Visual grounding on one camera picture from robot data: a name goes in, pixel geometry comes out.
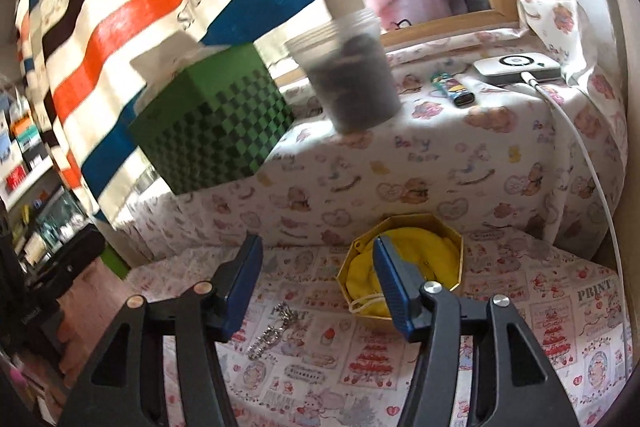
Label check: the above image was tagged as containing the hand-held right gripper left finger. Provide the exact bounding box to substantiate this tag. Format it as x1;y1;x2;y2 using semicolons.
59;233;264;427

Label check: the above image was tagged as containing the colourful lighter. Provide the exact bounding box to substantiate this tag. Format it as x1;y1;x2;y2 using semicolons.
431;72;476;108

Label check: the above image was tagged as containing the strawberry print cloth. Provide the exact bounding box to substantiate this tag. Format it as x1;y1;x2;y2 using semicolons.
122;227;633;427

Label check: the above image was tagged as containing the green block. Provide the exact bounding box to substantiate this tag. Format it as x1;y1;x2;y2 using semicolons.
102;244;132;280

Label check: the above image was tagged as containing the shelf with boxes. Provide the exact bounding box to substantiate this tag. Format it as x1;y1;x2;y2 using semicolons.
0;77;101;268

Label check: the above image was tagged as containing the black bag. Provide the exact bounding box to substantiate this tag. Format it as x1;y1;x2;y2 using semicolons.
20;224;107;305

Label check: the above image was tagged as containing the silver chain bracelet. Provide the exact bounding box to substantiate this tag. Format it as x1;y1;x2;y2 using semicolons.
247;301;301;360

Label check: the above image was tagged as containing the striped hanging cloth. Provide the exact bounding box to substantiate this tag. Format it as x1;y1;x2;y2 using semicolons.
15;0;368;223

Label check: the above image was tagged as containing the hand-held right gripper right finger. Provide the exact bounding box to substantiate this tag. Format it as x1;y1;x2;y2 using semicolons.
372;234;583;427

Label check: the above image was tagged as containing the yellow cup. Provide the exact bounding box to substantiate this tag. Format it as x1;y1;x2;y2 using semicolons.
336;213;465;320

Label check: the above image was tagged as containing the green checkered box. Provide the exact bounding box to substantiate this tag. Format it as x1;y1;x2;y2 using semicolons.
129;43;295;195

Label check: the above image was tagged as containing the yellow drawstring pouch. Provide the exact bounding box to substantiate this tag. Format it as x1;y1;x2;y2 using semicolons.
347;227;461;318

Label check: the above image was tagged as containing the bear print cloth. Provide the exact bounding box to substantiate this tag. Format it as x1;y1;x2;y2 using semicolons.
115;0;628;268

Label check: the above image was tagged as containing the white flat device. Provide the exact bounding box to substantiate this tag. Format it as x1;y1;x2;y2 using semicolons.
472;52;562;85

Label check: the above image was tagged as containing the clear plastic cup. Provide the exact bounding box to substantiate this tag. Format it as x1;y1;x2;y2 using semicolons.
284;9;402;135

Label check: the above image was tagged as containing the white cable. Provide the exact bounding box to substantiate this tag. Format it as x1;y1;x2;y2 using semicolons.
520;72;624;280

